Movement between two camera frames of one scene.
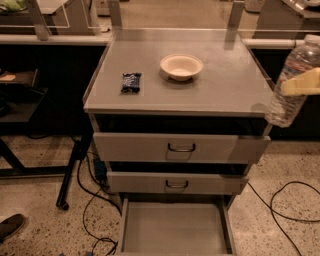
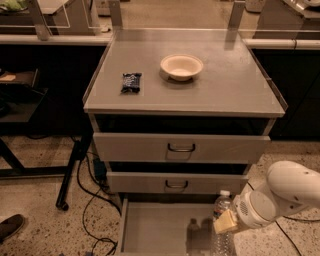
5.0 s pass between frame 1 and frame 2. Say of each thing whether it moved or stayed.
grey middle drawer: stayed
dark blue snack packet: stayed
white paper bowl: stayed
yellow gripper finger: moved
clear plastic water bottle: moved
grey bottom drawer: stayed
